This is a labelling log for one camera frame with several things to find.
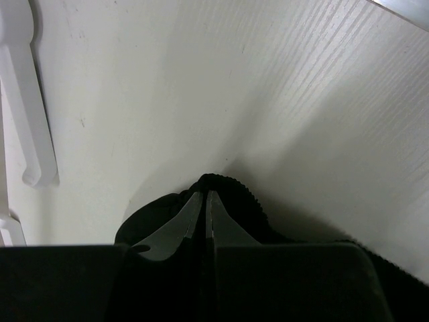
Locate black trousers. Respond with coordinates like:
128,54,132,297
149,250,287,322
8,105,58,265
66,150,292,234
112,174,428,321

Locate white clothes rack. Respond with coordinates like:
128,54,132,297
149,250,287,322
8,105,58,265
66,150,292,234
0,0,60,248

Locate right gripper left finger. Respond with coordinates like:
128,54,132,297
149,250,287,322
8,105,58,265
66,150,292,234
131,192,203,262

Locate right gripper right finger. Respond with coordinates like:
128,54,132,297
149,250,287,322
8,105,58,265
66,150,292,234
205,191,261,248

